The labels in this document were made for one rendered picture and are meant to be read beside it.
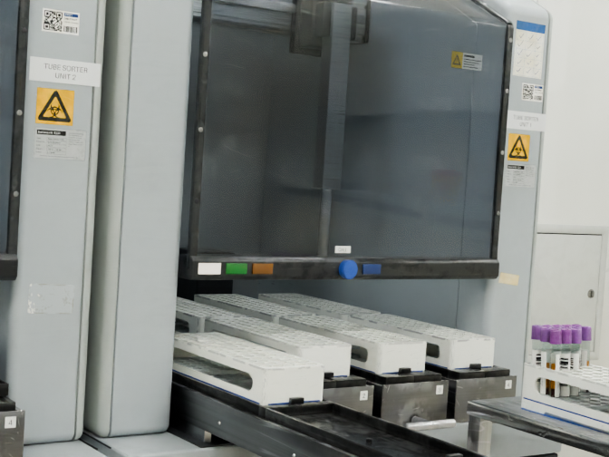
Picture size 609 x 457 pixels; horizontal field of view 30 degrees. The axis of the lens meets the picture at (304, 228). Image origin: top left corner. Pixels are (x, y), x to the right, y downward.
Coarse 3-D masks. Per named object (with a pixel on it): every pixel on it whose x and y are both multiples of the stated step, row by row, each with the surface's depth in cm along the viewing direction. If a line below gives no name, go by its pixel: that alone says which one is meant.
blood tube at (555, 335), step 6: (552, 330) 153; (558, 330) 153; (552, 336) 153; (558, 336) 153; (552, 342) 153; (558, 342) 153; (552, 348) 154; (558, 348) 153; (552, 354) 154; (558, 354) 153; (552, 360) 154; (558, 360) 154; (552, 366) 154; (558, 366) 154; (552, 384) 154; (558, 384) 154; (552, 390) 154; (558, 390) 154; (552, 396) 154; (558, 396) 154
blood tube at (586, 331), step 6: (582, 330) 159; (588, 330) 159; (582, 336) 159; (588, 336) 159; (582, 342) 159; (588, 342) 159; (582, 348) 159; (588, 348) 159; (582, 354) 159; (588, 354) 159; (582, 360) 159; (588, 360) 159; (582, 390) 159; (588, 390) 159
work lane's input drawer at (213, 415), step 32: (192, 384) 164; (192, 416) 162; (224, 416) 155; (256, 416) 148; (288, 416) 144; (320, 416) 152; (352, 416) 151; (256, 448) 148; (288, 448) 142; (320, 448) 136; (352, 448) 133; (384, 448) 136; (416, 448) 138; (448, 448) 135
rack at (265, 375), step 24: (192, 336) 174; (216, 336) 176; (192, 360) 174; (216, 360) 160; (240, 360) 155; (264, 360) 157; (288, 360) 158; (216, 384) 160; (240, 384) 167; (264, 384) 150; (288, 384) 152; (312, 384) 154
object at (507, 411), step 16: (480, 400) 161; (496, 400) 162; (512, 400) 163; (480, 416) 158; (496, 416) 156; (512, 416) 153; (528, 416) 152; (544, 416) 153; (480, 432) 159; (528, 432) 151; (544, 432) 148; (560, 432) 146; (576, 432) 144; (592, 432) 145; (480, 448) 159; (592, 448) 142; (608, 448) 140
